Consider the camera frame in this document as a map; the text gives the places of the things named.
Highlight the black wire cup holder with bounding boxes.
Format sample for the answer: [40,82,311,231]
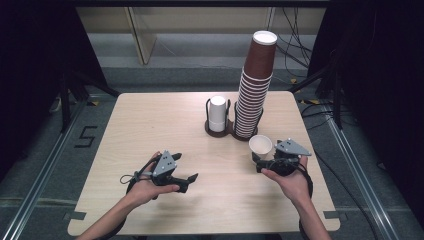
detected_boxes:
[203,97,265,142]

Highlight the white paper cup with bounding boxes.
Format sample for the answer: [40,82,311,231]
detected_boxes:
[208,95,228,133]
[248,134,274,162]

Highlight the person's right hand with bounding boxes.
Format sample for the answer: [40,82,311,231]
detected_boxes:
[260,156,313,208]

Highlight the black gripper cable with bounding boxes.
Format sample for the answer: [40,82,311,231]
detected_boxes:
[266,158,315,199]
[119,156,161,196]

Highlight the long black floor cable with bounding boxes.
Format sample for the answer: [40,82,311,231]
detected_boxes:
[313,149,381,240]

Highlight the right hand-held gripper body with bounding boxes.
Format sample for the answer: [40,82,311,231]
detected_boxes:
[264,138,313,177]

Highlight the person's left hand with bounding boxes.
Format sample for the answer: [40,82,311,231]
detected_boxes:
[128,151,181,208]

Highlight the light wooden panel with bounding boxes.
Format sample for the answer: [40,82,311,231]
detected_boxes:
[124,7,158,66]

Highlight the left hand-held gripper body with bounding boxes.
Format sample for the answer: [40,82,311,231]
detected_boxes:
[152,150,184,194]

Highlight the black tripod stand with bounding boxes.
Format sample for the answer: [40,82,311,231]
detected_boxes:
[289,49,345,131]
[59,68,122,134]

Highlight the stack of brown paper cups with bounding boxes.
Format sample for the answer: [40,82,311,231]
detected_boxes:
[233,30,278,140]

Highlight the black floor cables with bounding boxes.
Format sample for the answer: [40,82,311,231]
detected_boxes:
[299,99,336,132]

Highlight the black tape strip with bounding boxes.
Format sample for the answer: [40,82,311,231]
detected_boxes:
[63,211,88,222]
[323,210,348,221]

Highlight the bundle of hanging black cables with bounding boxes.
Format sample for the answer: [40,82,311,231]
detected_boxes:
[274,7,314,73]

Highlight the black curtain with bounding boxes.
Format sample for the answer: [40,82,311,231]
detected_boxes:
[0,0,109,174]
[306,0,424,231]

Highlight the aluminium floor rail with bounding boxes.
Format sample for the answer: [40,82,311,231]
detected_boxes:
[0,99,89,240]
[324,106,403,240]

